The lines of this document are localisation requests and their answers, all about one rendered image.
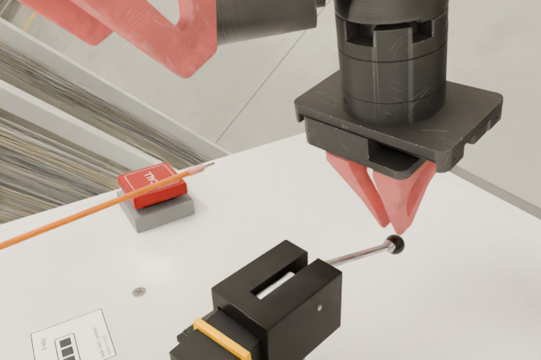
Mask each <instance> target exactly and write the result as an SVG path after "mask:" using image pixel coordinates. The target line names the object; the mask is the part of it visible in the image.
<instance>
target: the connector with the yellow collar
mask: <svg viewBox="0 0 541 360"><path fill-rule="evenodd" d="M205 322H206V323H207V324H209V325H211V326H212V327H213V328H214V329H216V330H218V331H219V332H221V333H223V334H224V335H225V336H226V337H228V338H229V339H231V340H232V341H234V342H236V343H237V344H239V345H240V346H241V347H243V348H244V349H245V350H247V351H249V352H250V356H251V360H262V351H261V339H260V338H258V337H257V336H256V335H254V334H253V333H252V332H250V331H249V330H248V329H247V328H246V327H245V326H243V325H242V324H240V323H239V322H238V321H236V320H235V319H234V318H232V317H231V316H230V315H229V314H228V313H227V312H225V311H224V310H223V309H221V308H220V309H219V310H217V311H216V312H215V313H214V314H213V315H212V316H211V317H210V318H209V319H208V320H206V321H205ZM169 355H170V359H171V360H241V359H240V358H239V357H237V356H236V355H235V354H233V353H231V352H230V351H228V350H227V349H226V348H225V347H223V346H221V345H220V344H219V343H217V342H216V341H214V340H213V339H212V338H211V337H209V336H207V335H206V334H204V333H203V332H201V331H200V330H199V329H195V330H194V331H193V332H192V333H190V334H189V335H188V336H187V337H186V338H185V339H184V340H183V341H182V342H181V343H179V344H178V345H177V346H176V347H175V348H173V349H172V350H171V351H170V352H169Z"/></svg>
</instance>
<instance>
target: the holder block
mask: <svg viewBox="0 0 541 360"><path fill-rule="evenodd" d="M289 271H290V272H292V273H293V274H294V275H293V276H292V277H291V278H290V279H288V280H287V281H285V282H284V283H282V284H281V285H279V286H278V287H277V288H276V289H274V290H273V291H272V292H270V293H268V294H267V295H266V296H264V297H263V298H262V299H259V298H258V297H257V296H256V295H257V294H258V293H259V292H260V291H262V290H263V289H265V288H267V287H268V286H269V285H271V284H272V283H273V282H274V281H276V280H277V279H279V278H280V277H282V276H283V275H285V274H286V273H288V272H289ZM342 276H343V272H342V271H340V270H339V269H337V268H335V267H334V266H332V265H330V264H328V263H326V262H325V261H323V260H322V259H319V258H317V259H316V260H314V261H313V262H311V263H310V264H308V252H307V251H306V250H304V249H302V248H301V247H299V246H297V245H296V244H294V243H292V242H290V241H288V240H286V239H285V240H284V241H282V242H281V243H279V244H278V245H276V246H274V247H273V248H271V249H270V250H268V251H267V252H266V253H264V254H262V255H260V256H259V257H257V258H256V259H255V260H253V261H252V262H250V263H248V264H246V265H245V266H244V267H242V268H241V269H239V270H238V271H236V272H234V273H233V274H232V275H230V276H228V277H227V278H225V279H223V280H222V281H221V282H220V283H218V284H216V285H215V286H213V287H212V288H211V293H212V299H213V312H214V313H215V312H216V311H217V310H219V309H220V308H221V309H223V310H224V311H225V312H227V313H228V314H229V315H230V316H231V317H232V318H234V319H235V320H236V321H238V322H239V323H240V324H242V325H243V326H245V327H246V328H247V329H248V330H249V331H250V332H252V333H253V334H254V335H256V336H257V337H258V338H260V339H261V351H262V360H303V359H304V358H306V357H307V356H308V355H309V354H310V353H311V352H312V351H313V350H314V349H315V348H316V347H317V346H319V345H320V344H321V343H322V342H323V341H324V340H326V339H327V338H328V337H329V336H330V335H331V334H333V333H334V332H335V331H336V330H337V329H338V328H340V327H341V298H342ZM318 304H320V305H321V306H322V308H321V310H320V311H318V310H317V309H316V307H317V306H318Z"/></svg>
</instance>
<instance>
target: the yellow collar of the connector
mask: <svg viewBox="0 0 541 360"><path fill-rule="evenodd" d="M193 326H194V330H195V329H199V330H200V331H201V332H203V333H204V334H206V335H207V336H209V337H211V338H212V339H213V340H214V341H216V342H217V343H219V344H220V345H221V346H223V347H225V348H226V349H227V350H228V351H230V352H231V353H233V354H235V355H236V356H237V357H239V358H240V359H241V360H251V356H250V352H249V351H247V350H245V349H244V348H243V347H241V346H240V345H239V344H237V343H236V342H234V341H232V340H231V339H229V338H228V337H226V336H225V335H224V334H223V333H221V332H219V331H218V330H216V329H214V328H213V327H212V326H211V325H209V324H207V323H206V322H205V321H203V320H201V319H200V318H199V317H197V318H196V319H195V320H194V321H193Z"/></svg>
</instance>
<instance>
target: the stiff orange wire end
mask: <svg viewBox="0 0 541 360"><path fill-rule="evenodd" d="M214 164H215V162H214V161H213V162H211V163H207V164H205V165H203V164H198V165H196V166H194V167H191V168H188V169H187V171H184V172H181V173H179V174H176V175H174V176H170V177H168V178H166V179H163V180H160V181H158V182H155V183H153V184H149V185H147V186H145V187H143V188H140V189H137V190H134V191H133V192H129V193H127V194H124V195H122V196H119V197H116V198H114V199H112V200H109V201H106V202H104V203H101V204H99V205H95V206H93V207H91V208H89V209H85V210H83V211H80V212H79V213H75V214H73V215H70V216H68V217H65V218H62V219H60V220H58V221H54V222H52V223H50V224H47V225H45V226H41V227H39V228H37V229H35V230H31V231H29V232H26V233H25V234H21V235H19V236H16V237H14V238H11V239H8V240H6V241H4V242H0V250H3V249H5V248H7V247H9V246H13V245H15V244H17V243H20V242H23V241H25V240H27V239H29V238H33V237H35V236H38V235H40V234H43V233H46V232H48V231H50V230H53V229H55V228H58V227H60V226H63V225H66V224H68V223H70V222H73V221H76V220H78V219H81V218H83V217H86V216H88V215H90V214H93V213H96V212H98V211H101V210H103V209H107V208H109V207H111V206H113V205H116V204H119V203H121V202H123V201H127V200H129V199H131V198H134V197H137V196H139V195H142V194H144V193H146V192H150V191H151V190H154V189H156V188H159V187H162V186H164V185H166V184H170V183H172V182H174V181H177V180H180V179H182V178H184V177H186V176H193V175H195V174H197V173H200V172H203V171H204V169H205V168H207V167H209V166H212V165H214Z"/></svg>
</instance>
